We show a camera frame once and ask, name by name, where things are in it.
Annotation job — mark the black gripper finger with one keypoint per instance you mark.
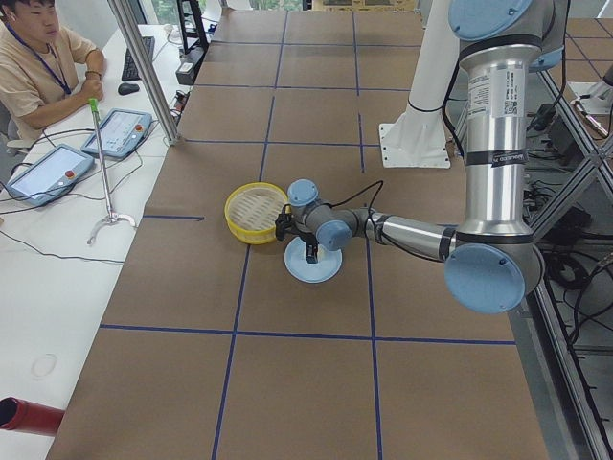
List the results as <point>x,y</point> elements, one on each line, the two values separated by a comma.
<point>314,254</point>
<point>308,254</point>

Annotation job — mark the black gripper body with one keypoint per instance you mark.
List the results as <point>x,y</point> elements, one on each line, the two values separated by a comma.
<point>310,241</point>

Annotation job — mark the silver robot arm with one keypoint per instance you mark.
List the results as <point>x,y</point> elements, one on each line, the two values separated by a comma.
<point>490,261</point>

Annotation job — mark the yellow rimmed bamboo steamer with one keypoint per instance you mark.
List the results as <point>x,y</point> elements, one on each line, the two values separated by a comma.
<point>250,237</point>

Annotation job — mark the light blue plate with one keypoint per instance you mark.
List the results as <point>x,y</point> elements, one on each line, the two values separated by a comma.
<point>327,265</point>

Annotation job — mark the metal reacher grabber stick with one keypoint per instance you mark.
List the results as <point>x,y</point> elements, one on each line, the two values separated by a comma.
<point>111,217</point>

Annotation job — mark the far blue teach pendant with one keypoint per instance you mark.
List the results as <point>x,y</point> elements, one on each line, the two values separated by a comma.
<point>122,130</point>

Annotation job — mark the blue teach pendant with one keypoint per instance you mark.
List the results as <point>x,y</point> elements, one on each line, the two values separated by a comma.
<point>50,177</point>
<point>122,130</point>

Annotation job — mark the black box on desk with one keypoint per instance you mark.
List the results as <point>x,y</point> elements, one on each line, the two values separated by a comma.
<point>189,66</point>

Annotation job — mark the black computer mouse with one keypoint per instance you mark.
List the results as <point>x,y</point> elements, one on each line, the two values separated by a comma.
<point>127,88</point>

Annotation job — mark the near blue teach pendant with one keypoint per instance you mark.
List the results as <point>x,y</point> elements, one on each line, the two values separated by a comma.
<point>50,177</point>

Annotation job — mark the seated person in beige shirt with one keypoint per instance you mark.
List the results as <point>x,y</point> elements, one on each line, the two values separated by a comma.
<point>48,72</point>

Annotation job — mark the red cylinder tube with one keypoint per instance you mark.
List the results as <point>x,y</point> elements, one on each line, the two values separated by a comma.
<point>30,417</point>

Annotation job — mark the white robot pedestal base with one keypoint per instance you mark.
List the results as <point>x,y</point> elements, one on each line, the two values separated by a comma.
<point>417,138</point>

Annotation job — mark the aluminium frame post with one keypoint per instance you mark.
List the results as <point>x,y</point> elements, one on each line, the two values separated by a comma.
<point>131,33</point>

